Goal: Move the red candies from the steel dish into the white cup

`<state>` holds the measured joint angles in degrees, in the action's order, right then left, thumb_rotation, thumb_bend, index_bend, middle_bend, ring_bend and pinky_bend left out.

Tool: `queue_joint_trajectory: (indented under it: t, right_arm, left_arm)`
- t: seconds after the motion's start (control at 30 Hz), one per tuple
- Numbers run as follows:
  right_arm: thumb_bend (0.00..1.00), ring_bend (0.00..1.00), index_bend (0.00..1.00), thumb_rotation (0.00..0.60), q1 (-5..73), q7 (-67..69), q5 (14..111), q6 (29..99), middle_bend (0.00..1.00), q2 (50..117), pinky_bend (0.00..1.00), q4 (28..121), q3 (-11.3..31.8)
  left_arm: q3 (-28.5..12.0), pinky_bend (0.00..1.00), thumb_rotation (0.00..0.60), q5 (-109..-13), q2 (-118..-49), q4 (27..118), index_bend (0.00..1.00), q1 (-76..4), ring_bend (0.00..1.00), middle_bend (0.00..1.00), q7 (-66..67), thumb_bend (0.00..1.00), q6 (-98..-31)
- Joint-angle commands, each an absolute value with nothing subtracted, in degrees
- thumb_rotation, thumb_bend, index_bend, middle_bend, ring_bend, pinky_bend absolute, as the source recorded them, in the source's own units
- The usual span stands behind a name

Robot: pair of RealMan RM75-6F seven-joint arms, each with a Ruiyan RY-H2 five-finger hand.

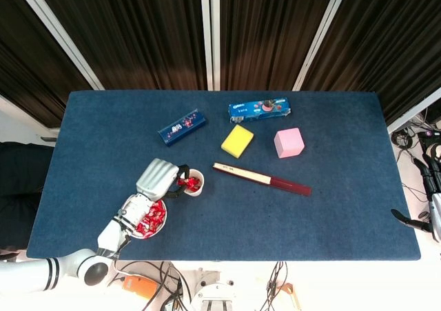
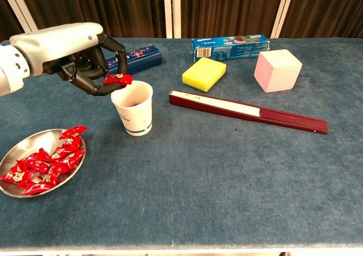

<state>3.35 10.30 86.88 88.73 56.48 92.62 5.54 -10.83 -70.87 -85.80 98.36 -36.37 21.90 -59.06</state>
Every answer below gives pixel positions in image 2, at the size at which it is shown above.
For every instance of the white paper cup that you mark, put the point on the white paper cup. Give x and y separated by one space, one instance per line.
136 119

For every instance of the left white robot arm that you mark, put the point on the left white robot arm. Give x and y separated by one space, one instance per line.
11 68

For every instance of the yellow sponge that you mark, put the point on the yellow sponge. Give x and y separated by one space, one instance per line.
202 74

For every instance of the dark brown curtain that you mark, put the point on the dark brown curtain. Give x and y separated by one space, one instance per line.
99 9
8 23
326 9
227 9

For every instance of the blue felt table cover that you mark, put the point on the blue felt table cover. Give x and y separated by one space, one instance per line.
227 182

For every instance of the red candy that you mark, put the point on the red candy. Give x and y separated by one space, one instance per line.
73 131
42 168
73 160
61 153
71 144
22 165
54 175
119 79
37 188
14 177
38 157

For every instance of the dark red folded fan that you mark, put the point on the dark red folded fan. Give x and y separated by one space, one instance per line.
249 111

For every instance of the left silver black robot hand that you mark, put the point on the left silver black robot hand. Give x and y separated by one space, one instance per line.
62 46

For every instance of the blue Oreo cookie box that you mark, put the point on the blue Oreo cookie box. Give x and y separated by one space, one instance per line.
227 47

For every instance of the pink foam cube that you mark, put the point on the pink foam cube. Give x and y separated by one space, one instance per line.
276 71

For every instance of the white frame post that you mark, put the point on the white frame post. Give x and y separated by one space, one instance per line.
282 12
24 14
177 12
168 12

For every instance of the dark blue rectangular box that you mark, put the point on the dark blue rectangular box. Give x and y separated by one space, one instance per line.
144 58

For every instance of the round silver metal plate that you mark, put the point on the round silver metal plate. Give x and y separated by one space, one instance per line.
37 141

